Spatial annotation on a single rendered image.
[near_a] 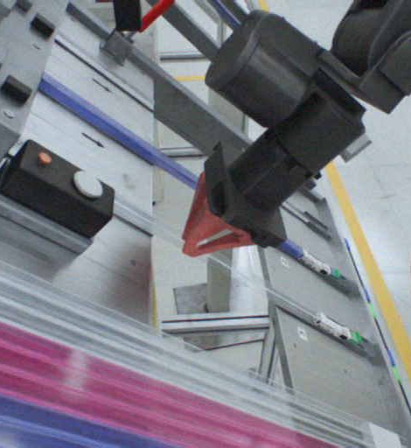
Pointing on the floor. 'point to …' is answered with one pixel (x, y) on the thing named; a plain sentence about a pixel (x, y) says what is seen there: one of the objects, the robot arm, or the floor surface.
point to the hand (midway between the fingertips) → (191, 243)
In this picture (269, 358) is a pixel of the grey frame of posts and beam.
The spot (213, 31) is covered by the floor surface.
